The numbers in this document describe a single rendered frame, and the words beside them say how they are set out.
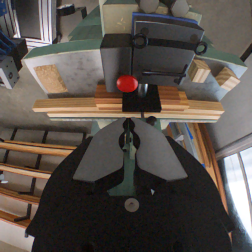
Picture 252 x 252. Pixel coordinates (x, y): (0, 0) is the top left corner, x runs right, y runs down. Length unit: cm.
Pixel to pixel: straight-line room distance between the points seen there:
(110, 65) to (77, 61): 15
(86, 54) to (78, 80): 9
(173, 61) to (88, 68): 20
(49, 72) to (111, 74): 21
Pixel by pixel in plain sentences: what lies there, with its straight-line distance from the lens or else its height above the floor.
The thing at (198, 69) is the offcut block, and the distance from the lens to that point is 30.
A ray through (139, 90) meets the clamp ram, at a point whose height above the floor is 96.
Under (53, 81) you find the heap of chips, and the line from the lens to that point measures 36.
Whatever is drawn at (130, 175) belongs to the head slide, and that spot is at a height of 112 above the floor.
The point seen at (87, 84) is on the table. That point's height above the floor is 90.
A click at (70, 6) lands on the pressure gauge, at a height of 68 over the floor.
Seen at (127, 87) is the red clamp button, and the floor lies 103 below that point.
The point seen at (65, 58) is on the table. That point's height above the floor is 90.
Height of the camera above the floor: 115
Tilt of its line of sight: 29 degrees down
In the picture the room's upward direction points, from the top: 180 degrees counter-clockwise
